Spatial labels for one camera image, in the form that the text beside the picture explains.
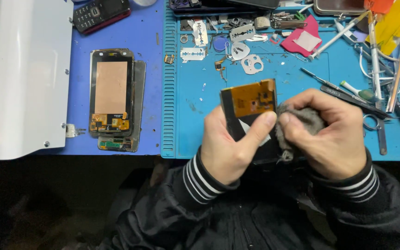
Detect person's right hand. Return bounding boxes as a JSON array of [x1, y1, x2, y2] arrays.
[[277, 88, 367, 181]]

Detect person's left hand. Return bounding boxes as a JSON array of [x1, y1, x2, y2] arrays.
[[200, 106, 278, 185]]

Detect grey cleaning cloth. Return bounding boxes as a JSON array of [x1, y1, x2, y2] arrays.
[[275, 103, 325, 164]]

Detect phone screen with orange flex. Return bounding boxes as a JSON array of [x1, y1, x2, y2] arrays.
[[220, 79, 282, 164]]

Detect black tweezers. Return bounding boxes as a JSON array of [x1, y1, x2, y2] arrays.
[[320, 85, 393, 120]]

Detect small silver scissors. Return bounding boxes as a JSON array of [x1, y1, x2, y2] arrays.
[[362, 114, 388, 156]]

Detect white toothbrush green bristles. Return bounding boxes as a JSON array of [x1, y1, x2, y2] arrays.
[[340, 81, 381, 103]]

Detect thin metal pry tool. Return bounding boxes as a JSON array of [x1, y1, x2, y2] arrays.
[[300, 67, 351, 98]]

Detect person's black jacket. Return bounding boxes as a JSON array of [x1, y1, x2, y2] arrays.
[[97, 147, 400, 250]]

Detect blue silicone repair mat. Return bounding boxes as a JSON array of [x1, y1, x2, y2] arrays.
[[161, 0, 400, 162]]

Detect small gold flex part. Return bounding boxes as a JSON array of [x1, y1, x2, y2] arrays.
[[215, 57, 228, 82]]

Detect white square pad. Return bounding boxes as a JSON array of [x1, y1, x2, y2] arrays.
[[293, 31, 322, 52]]

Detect white syringe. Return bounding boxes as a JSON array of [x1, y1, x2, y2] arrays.
[[308, 10, 371, 62]]

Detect razor blade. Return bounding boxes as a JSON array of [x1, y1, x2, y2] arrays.
[[229, 24, 256, 43], [180, 47, 206, 63], [192, 19, 209, 48]]

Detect pink plastic card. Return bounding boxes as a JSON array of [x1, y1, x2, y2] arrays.
[[280, 15, 323, 58]]

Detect phone display with copper back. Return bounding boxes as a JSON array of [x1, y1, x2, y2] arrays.
[[89, 49, 135, 137]]

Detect yellow tape piece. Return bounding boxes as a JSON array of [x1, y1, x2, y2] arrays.
[[365, 0, 400, 56]]

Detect heap of small metal parts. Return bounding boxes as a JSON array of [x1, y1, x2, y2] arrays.
[[180, 10, 308, 44]]

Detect dark phone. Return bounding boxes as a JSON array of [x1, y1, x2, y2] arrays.
[[169, 0, 280, 14]]

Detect black keypad phone red edge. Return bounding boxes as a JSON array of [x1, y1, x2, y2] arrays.
[[72, 0, 132, 35]]

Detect white metal machine housing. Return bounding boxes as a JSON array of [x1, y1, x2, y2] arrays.
[[0, 0, 74, 160]]

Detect white handled brush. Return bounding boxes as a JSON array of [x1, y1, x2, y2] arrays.
[[367, 12, 384, 105]]

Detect silver camera cover plate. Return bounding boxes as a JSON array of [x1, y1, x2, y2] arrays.
[[241, 54, 264, 75]]

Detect white cable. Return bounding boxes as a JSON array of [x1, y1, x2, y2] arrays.
[[359, 33, 400, 78]]

